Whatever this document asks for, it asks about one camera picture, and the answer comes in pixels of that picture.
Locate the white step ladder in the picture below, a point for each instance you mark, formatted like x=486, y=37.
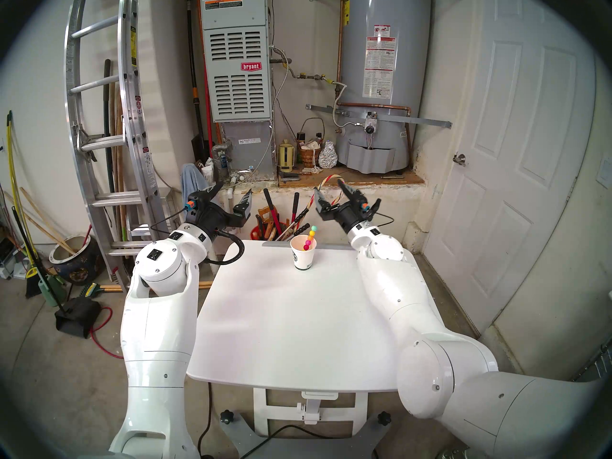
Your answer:
x=143, y=231

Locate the foil wrapped bundle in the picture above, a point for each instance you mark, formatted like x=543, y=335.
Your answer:
x=328, y=158

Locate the straight copper pipe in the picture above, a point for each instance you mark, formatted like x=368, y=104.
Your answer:
x=341, y=42

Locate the white table pedestal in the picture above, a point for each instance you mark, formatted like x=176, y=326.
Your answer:
x=262, y=410

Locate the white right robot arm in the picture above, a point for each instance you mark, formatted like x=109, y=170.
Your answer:
x=406, y=295

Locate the flexible metal conduit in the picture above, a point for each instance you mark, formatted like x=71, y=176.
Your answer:
x=283, y=97

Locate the wooden stick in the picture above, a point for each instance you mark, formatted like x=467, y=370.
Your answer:
x=48, y=221

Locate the dark ceramic pot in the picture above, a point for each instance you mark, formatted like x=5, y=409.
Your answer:
x=79, y=269

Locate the blue label spray can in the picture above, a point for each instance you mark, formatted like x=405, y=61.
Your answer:
x=224, y=166

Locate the white pvc pipe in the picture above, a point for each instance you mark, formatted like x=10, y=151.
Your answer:
x=231, y=189

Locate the white panel door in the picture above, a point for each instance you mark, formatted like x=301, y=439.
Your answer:
x=502, y=128

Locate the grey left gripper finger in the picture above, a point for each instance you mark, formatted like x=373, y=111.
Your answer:
x=214, y=189
x=244, y=205

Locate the silver door knob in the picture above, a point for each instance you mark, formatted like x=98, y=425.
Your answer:
x=460, y=159

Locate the wooden platform board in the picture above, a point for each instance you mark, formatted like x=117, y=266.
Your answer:
x=373, y=178

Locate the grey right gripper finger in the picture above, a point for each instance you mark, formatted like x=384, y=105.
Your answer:
x=348, y=194
x=324, y=205

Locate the teal-ended bead marker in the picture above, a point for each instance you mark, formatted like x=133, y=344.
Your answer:
x=311, y=234

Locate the green watering can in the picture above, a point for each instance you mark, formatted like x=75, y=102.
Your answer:
x=50, y=293

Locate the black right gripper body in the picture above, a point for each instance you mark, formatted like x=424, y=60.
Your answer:
x=356, y=214

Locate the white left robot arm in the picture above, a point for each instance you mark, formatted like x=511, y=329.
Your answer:
x=153, y=343

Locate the white light switch plate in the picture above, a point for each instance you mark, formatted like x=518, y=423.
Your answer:
x=605, y=172

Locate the black shovel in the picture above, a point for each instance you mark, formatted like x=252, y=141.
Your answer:
x=199, y=149

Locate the grey table base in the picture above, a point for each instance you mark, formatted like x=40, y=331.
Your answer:
x=334, y=446

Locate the black star knob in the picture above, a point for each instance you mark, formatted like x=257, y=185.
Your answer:
x=384, y=418
x=226, y=417

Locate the gas pipe with yellow valves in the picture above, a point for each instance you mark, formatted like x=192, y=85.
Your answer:
x=306, y=75

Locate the aluminium extension ladder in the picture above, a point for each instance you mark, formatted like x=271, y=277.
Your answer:
x=128, y=80

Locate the blue grey towel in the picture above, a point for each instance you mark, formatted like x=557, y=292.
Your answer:
x=191, y=185

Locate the orange tool bucket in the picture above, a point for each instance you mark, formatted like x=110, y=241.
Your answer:
x=256, y=233

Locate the white Starbucks paper cup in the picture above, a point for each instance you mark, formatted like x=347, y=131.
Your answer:
x=302, y=262

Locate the dark flat tool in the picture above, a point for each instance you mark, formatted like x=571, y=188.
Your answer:
x=289, y=176

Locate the red bolt cutter black grips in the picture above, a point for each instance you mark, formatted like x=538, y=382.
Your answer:
x=269, y=200

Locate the grey water heater tank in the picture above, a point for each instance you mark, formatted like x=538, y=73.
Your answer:
x=406, y=56

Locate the grey Bryant furnace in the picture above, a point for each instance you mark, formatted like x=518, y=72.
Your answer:
x=236, y=47

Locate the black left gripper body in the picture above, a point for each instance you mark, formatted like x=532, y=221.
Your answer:
x=210, y=216

